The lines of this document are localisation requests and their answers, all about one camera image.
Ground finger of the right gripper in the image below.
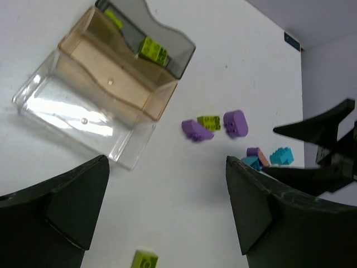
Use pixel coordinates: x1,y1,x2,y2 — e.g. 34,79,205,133
273,98,355,147
262,164,355,195

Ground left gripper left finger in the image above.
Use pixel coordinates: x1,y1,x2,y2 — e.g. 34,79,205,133
1,155,109,267

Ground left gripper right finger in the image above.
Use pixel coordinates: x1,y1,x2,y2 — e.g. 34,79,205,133
226,156,356,267

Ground green printed lego brick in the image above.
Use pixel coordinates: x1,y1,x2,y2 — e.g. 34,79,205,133
197,116,221,131

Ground small green lego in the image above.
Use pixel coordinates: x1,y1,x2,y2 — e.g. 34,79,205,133
104,9,123,29

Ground blue printed lego brick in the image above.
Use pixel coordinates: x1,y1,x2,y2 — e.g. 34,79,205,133
241,156,262,171

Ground purple orange lego piece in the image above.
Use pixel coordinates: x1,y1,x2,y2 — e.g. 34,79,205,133
247,147,269,166

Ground purple rounded lego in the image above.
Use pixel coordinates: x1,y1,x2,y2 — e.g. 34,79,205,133
223,110,248,138

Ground right corner label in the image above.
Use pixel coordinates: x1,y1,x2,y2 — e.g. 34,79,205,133
284,32,301,52

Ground green square lego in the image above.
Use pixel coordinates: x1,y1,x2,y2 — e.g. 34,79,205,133
131,250,158,268

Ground purple arched lego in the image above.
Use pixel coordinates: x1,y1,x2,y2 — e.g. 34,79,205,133
181,119,214,142

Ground clear translucent container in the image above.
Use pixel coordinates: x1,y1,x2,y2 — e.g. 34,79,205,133
12,50,155,170

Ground grey translucent container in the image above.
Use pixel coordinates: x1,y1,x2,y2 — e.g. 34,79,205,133
95,0,196,80

